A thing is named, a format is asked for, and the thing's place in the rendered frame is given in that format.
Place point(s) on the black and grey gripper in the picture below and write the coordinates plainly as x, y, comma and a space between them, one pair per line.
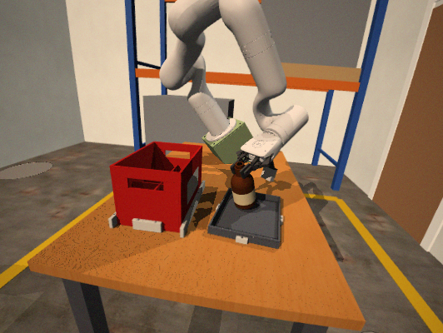
262, 145

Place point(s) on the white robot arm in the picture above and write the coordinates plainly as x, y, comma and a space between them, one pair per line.
246, 20

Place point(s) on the red crate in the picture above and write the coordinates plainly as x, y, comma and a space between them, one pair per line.
136, 197

